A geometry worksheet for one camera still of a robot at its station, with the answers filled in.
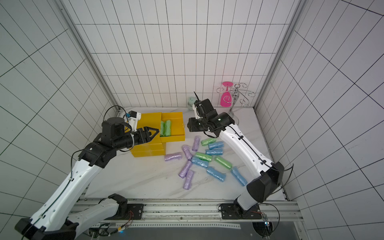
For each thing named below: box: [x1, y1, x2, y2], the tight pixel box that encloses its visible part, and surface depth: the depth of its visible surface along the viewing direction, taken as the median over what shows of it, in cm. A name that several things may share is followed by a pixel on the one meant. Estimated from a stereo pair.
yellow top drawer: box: [160, 112, 185, 143], surface depth 89 cm
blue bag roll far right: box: [230, 166, 248, 187], surface depth 84 cm
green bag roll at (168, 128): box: [165, 120, 172, 137], surface depth 87 cm
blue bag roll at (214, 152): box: [205, 149, 224, 156], surface depth 94 cm
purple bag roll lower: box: [178, 160, 193, 179], surface depth 87 cm
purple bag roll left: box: [164, 152, 183, 162], surface depth 92 cm
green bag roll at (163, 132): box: [160, 120, 168, 137], surface depth 87 cm
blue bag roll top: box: [209, 141, 224, 150], surface depth 97 cm
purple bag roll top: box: [192, 135, 201, 152], surface depth 99 cm
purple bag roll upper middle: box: [182, 144, 193, 161], surface depth 94 cm
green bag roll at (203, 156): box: [195, 152, 212, 162], surface depth 92 cm
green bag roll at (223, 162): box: [214, 156, 233, 170], surface depth 91 cm
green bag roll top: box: [201, 138, 218, 146], surface depth 99 cm
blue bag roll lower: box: [206, 166, 227, 182], surface depth 86 cm
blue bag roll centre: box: [191, 156, 209, 168], surface depth 89 cm
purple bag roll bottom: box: [183, 170, 194, 190], surface depth 83 cm
